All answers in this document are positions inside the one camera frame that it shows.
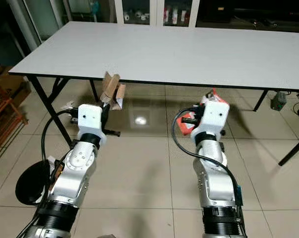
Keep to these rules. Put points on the white glass door cabinet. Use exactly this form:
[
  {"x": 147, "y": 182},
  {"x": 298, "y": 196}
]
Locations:
[{"x": 157, "y": 12}]

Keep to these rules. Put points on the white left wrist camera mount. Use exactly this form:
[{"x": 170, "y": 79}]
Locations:
[{"x": 90, "y": 119}]

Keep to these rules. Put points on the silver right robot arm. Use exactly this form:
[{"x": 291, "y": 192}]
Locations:
[{"x": 211, "y": 178}]

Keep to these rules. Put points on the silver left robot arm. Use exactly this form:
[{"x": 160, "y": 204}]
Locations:
[{"x": 77, "y": 168}]

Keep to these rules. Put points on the black rubbish bin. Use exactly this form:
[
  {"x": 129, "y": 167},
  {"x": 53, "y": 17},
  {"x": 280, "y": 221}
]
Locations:
[{"x": 30, "y": 183}]

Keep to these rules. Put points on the crumpled trash pile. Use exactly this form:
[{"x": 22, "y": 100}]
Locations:
[{"x": 55, "y": 166}]

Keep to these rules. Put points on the metal framed glass door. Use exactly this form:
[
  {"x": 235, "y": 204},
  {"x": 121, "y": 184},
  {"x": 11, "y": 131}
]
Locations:
[{"x": 50, "y": 20}]

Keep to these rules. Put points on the grey device with green light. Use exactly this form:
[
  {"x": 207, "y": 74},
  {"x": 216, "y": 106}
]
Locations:
[{"x": 278, "y": 101}]

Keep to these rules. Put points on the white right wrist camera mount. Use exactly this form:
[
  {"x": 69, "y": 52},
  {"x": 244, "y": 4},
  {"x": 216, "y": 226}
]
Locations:
[{"x": 214, "y": 116}]

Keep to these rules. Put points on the black low cabinet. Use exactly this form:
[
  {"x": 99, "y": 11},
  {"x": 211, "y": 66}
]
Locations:
[{"x": 253, "y": 12}]

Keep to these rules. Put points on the white folding table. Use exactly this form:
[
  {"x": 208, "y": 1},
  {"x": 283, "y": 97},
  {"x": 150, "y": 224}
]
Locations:
[{"x": 169, "y": 49}]

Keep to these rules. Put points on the brown wooden rack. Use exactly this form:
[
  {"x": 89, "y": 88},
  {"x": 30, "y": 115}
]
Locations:
[{"x": 6, "y": 119}]

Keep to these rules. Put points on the white paper scrap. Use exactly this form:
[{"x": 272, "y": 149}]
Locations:
[{"x": 68, "y": 105}]

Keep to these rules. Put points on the red snack wrapper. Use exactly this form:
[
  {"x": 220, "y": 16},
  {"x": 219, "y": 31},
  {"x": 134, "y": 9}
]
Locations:
[{"x": 186, "y": 130}]

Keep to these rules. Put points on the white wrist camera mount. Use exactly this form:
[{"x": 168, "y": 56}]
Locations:
[
  {"x": 214, "y": 116},
  {"x": 90, "y": 119}
]

